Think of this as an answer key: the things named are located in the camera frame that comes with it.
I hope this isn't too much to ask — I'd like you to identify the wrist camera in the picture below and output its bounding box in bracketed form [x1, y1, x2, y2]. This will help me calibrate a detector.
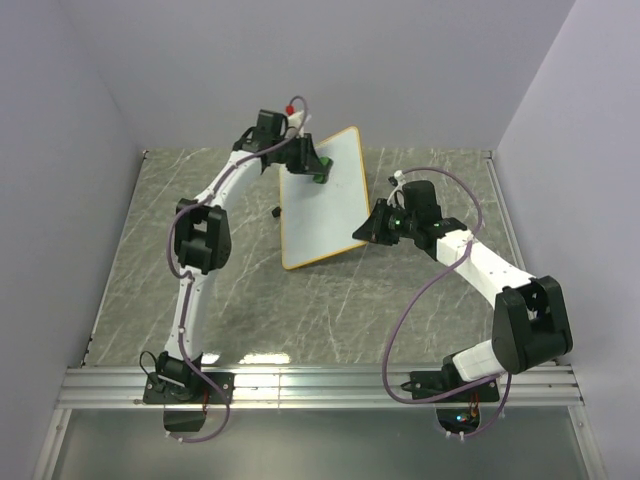
[387, 170, 442, 224]
[252, 103, 311, 144]

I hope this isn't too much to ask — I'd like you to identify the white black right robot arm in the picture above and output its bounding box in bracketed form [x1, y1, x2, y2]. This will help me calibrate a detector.
[352, 180, 573, 404]

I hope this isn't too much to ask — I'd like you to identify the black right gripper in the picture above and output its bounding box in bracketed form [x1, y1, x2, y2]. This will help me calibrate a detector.
[354, 200, 417, 247]

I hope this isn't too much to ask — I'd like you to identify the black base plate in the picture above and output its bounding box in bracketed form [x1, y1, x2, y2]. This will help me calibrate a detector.
[400, 371, 500, 403]
[142, 371, 235, 405]

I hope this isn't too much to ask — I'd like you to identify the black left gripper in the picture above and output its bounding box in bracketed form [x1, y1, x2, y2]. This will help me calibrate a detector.
[274, 134, 329, 177]

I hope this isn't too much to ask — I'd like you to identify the green whiteboard eraser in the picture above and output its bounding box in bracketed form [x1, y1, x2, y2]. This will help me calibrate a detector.
[313, 157, 333, 184]

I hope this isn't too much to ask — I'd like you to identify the yellow framed whiteboard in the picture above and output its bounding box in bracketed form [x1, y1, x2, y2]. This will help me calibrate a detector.
[279, 126, 371, 270]

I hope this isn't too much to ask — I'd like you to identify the aluminium mounting rail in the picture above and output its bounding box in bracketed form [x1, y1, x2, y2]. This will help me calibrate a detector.
[55, 364, 584, 410]

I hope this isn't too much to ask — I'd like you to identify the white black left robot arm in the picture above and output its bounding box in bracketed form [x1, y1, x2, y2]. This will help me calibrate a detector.
[149, 105, 332, 404]

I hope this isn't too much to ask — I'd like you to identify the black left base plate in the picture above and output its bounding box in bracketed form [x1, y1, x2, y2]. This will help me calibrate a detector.
[142, 371, 235, 405]

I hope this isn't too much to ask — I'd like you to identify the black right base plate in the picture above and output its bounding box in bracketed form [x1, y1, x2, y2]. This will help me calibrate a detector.
[400, 371, 500, 403]

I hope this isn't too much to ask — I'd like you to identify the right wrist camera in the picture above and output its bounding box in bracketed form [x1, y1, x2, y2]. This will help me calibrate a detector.
[387, 170, 442, 224]

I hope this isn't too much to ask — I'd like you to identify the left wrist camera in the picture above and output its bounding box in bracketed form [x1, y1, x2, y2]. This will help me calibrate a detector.
[252, 103, 311, 144]

